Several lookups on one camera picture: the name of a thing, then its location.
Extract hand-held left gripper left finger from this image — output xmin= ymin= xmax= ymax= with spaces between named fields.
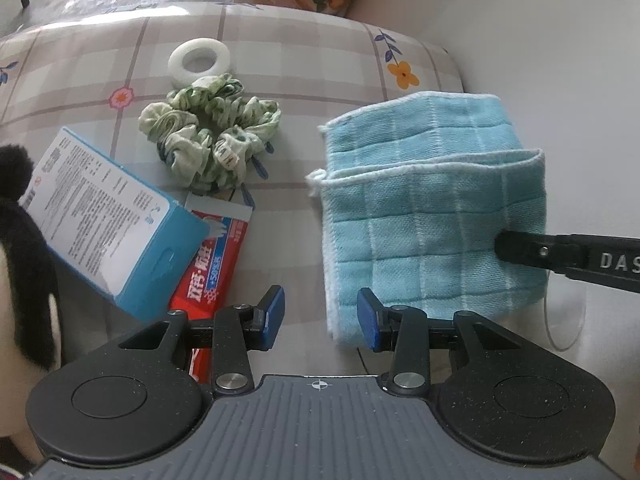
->
xmin=117 ymin=284 xmax=287 ymax=396

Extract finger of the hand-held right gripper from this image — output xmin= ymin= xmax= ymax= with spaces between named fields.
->
xmin=494 ymin=229 xmax=640 ymax=293

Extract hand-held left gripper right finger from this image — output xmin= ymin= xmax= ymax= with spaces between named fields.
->
xmin=356 ymin=287 xmax=528 ymax=398

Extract red toothpaste box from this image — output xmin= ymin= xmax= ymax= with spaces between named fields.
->
xmin=167 ymin=192 xmax=253 ymax=386

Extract light blue checked towel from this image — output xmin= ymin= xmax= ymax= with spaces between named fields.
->
xmin=306 ymin=91 xmax=550 ymax=351

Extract green floral scrunchie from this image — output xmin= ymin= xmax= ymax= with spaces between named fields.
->
xmin=138 ymin=72 xmax=282 ymax=193

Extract blue and white carton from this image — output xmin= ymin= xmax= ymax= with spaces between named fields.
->
xmin=20 ymin=127 xmax=211 ymax=322

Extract black-haired plush doll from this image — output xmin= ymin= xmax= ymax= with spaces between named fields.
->
xmin=0 ymin=144 xmax=63 ymax=456

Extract white tape roll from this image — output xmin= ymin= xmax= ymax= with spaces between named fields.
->
xmin=167 ymin=37 xmax=231 ymax=88

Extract checked floral bed sheet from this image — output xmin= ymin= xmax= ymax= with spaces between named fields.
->
xmin=0 ymin=1 xmax=466 ymax=381

